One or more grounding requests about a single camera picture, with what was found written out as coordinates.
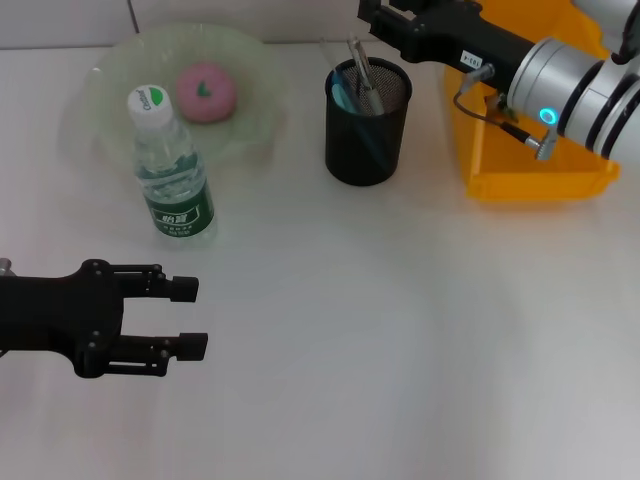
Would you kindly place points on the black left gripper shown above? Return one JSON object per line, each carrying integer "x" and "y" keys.
{"x": 55, "y": 315}

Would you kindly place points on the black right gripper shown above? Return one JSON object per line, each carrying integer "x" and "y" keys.
{"x": 465, "y": 40}

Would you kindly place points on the transparent ballpoint pen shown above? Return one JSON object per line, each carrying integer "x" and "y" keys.
{"x": 365, "y": 75}

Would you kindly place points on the clear plastic ruler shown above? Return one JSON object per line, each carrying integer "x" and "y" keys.
{"x": 332, "y": 55}

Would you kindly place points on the blue teal scissors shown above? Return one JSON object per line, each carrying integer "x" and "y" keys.
{"x": 342, "y": 97}

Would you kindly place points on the clear green-label water bottle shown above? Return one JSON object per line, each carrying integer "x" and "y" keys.
{"x": 172, "y": 170}

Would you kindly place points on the pink toy peach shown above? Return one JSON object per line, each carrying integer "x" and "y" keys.
{"x": 207, "y": 92}

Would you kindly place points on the black mesh pen holder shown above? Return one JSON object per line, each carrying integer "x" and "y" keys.
{"x": 367, "y": 155}

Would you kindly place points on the translucent green fruit plate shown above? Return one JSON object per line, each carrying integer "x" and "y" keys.
{"x": 240, "y": 110}

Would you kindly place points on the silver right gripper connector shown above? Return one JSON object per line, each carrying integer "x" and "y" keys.
{"x": 482, "y": 72}

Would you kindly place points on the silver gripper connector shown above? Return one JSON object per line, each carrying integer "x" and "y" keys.
{"x": 482, "y": 72}
{"x": 5, "y": 266}

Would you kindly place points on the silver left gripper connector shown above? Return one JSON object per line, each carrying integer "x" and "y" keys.
{"x": 5, "y": 266}

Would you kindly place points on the yellow plastic bin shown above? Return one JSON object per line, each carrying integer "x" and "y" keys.
{"x": 525, "y": 175}

